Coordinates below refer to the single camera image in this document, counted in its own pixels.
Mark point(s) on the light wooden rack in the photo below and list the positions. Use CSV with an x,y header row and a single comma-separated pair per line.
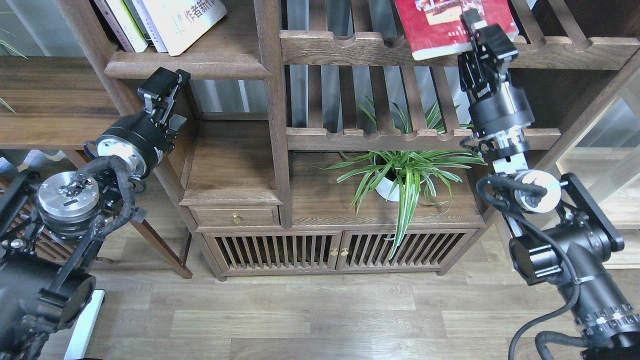
x,y
605,158

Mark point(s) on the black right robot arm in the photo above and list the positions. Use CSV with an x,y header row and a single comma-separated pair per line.
x,y
559,233

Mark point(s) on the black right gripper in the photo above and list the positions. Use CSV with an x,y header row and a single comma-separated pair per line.
x,y
496,105

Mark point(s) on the green spider plant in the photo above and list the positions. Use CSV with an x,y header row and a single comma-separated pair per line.
x,y
415,172

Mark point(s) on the dark wooden bookshelf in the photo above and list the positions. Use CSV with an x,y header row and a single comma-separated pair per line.
x,y
274,175

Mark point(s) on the green leaves at left edge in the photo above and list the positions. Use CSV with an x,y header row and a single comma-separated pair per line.
x,y
8,49

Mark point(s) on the red book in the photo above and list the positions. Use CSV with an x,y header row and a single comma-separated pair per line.
x,y
434,28

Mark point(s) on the white book with blue text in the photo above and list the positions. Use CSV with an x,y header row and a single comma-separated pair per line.
x,y
182,22

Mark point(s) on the pale purple book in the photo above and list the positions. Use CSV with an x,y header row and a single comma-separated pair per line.
x,y
145,23

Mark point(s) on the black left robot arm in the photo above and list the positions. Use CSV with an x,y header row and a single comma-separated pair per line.
x,y
52,229

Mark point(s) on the white plant pot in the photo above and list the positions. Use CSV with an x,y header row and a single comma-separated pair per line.
x,y
388,189

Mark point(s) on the white spine book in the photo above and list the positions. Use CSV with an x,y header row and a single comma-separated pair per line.
x,y
122,23

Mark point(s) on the brass drawer knob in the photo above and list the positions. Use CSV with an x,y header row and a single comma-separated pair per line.
x,y
236,218

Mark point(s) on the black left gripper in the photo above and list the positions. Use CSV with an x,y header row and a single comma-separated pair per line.
x,y
144,139

